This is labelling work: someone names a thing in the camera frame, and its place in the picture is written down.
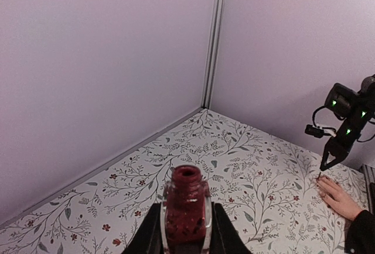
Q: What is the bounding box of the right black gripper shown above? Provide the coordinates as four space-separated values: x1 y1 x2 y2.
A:
320 137 352 171

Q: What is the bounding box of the red nail polish bottle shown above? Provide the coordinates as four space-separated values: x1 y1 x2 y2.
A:
160 165 213 253

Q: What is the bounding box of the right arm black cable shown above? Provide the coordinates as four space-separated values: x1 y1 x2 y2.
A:
312 106 328 128

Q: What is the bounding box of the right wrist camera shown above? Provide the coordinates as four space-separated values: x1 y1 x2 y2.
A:
305 124 336 139

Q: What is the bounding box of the person's bare hand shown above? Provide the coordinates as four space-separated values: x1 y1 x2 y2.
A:
316 176 363 221

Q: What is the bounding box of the right aluminium frame post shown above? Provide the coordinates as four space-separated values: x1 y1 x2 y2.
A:
201 0 225 109

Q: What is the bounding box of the black sleeved forearm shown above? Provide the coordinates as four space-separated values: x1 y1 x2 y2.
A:
345 210 374 254

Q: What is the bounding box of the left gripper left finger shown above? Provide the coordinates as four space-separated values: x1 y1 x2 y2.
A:
122 204 163 254

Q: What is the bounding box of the floral patterned table mat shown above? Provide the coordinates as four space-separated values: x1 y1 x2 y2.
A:
1 110 374 253

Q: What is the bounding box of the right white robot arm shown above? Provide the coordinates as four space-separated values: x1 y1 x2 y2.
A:
320 75 374 171

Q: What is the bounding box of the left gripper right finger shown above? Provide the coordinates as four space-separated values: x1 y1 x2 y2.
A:
209 202 251 254

